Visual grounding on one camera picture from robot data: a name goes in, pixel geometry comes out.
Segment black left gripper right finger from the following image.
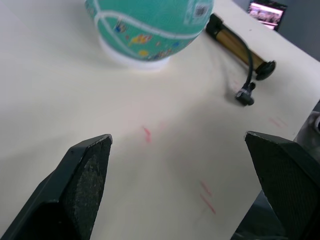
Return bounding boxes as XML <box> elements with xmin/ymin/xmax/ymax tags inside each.
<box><xmin>244</xmin><ymin>130</ymin><xmax>320</xmax><ymax>240</ymax></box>

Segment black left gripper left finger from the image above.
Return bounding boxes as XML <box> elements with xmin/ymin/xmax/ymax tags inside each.
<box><xmin>0</xmin><ymin>133</ymin><xmax>113</xmax><ymax>240</ymax></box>

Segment gold and black hand pump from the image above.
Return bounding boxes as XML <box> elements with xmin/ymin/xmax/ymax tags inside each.
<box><xmin>205</xmin><ymin>13</ymin><xmax>277</xmax><ymax>81</ymax></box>

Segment silver robot body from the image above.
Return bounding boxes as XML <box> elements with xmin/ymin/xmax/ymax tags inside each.
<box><xmin>292</xmin><ymin>98</ymin><xmax>320</xmax><ymax>146</ymax></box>

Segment black monitor screen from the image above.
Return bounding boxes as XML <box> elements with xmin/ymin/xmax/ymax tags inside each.
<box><xmin>247</xmin><ymin>0</ymin><xmax>285</xmax><ymax>32</ymax></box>

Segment teal printed basketball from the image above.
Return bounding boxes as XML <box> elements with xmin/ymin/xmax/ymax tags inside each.
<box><xmin>84</xmin><ymin>0</ymin><xmax>215</xmax><ymax>62</ymax></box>

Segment black pump hose with needle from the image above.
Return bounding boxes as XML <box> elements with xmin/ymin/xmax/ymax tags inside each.
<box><xmin>235</xmin><ymin>36</ymin><xmax>257</xmax><ymax>107</ymax></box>

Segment white ring ball stand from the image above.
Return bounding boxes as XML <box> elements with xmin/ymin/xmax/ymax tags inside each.
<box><xmin>97</xmin><ymin>36</ymin><xmax>172</xmax><ymax>72</ymax></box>

